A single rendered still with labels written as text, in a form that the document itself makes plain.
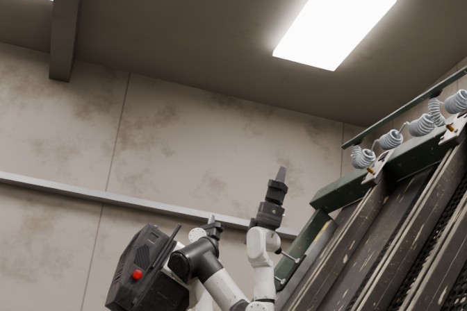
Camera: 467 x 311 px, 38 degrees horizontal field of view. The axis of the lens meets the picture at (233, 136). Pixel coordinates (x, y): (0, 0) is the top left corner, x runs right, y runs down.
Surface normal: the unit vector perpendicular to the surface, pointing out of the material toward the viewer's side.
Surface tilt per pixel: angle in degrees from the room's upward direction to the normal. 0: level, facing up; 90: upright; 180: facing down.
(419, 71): 180
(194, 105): 90
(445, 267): 90
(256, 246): 95
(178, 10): 180
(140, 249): 90
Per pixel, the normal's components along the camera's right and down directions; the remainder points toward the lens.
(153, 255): 0.37, -0.33
